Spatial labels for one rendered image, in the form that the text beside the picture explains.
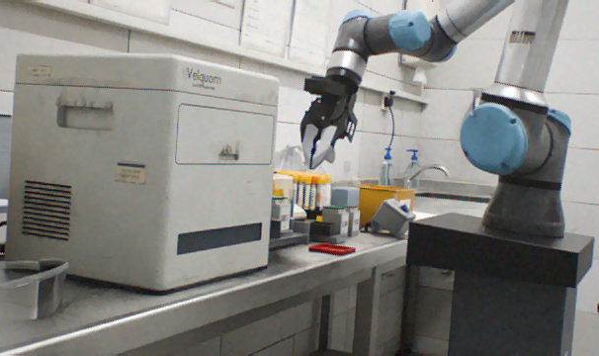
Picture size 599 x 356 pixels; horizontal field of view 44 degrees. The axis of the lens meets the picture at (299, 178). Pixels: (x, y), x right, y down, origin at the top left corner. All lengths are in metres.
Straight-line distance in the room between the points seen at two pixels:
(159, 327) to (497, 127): 0.67
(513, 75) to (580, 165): 2.54
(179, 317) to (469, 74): 3.17
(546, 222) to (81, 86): 0.86
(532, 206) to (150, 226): 0.74
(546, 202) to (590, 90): 2.44
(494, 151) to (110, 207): 0.65
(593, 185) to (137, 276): 3.08
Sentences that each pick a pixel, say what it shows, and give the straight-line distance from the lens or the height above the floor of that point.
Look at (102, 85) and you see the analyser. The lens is 1.00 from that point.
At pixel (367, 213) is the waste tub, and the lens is 1.87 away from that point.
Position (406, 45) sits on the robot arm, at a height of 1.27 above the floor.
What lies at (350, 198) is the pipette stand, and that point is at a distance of 1.75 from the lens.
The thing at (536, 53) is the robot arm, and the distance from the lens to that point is 1.32.
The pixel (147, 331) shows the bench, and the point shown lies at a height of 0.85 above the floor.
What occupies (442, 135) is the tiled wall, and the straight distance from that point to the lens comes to 3.96.
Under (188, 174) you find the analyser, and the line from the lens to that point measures 0.97.
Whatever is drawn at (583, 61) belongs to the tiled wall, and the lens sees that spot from 3.87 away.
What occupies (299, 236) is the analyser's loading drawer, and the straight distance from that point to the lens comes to 1.30.
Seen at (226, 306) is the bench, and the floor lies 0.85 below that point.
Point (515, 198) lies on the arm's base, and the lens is 1.43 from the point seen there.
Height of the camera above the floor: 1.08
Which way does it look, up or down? 3 degrees down
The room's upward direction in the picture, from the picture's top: 4 degrees clockwise
